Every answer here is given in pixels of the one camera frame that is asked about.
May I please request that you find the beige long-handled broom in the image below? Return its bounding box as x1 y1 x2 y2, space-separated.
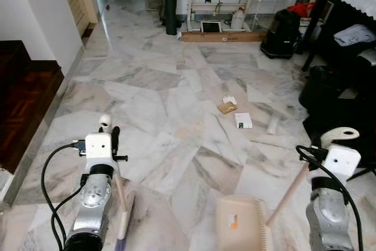
98 114 137 251

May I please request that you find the white cardboard box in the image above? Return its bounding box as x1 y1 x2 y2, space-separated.
234 113 253 129

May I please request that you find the beige long-handled dustpan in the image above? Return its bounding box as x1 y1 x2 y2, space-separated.
215 126 360 251

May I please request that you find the black fabric box bag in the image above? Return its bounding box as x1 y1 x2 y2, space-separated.
298 65 376 168

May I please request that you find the white paper tube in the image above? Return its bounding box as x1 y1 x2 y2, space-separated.
267 117 280 135

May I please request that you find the black folding chair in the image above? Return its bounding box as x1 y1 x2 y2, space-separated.
354 168 376 180

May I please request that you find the brown cardboard piece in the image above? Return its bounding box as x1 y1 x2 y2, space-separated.
217 102 239 115

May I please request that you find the dark wooden stair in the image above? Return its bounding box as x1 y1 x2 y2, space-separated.
0 41 64 173

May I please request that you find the grey plastic container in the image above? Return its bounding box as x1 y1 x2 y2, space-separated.
356 49 376 67

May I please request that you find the black table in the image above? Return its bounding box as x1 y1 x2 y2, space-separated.
301 0 333 73

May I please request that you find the white plastic bag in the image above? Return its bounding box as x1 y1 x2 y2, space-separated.
334 25 376 48

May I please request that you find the black vacuum cleaner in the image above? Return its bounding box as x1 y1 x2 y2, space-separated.
260 9 303 59

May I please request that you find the red bag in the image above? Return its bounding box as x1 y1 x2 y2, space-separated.
287 2 316 18

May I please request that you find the long wooden board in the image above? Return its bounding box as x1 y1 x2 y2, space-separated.
181 31 266 43

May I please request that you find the tall black roll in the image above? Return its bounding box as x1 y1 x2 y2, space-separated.
163 0 182 35

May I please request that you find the white plastic bottle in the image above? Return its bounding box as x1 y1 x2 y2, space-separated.
231 8 246 30

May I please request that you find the small white framed tablet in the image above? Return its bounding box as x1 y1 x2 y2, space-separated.
201 21 222 33

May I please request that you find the white sewing machine table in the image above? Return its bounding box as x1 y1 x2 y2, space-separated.
175 0 277 33

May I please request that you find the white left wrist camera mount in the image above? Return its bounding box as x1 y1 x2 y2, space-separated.
85 133 113 166

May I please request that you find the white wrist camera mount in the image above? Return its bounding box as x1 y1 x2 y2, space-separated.
322 144 362 182
85 133 113 166

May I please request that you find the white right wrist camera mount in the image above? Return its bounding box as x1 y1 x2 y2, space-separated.
322 144 362 182

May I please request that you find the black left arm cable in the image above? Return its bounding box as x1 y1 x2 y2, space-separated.
41 140 89 249

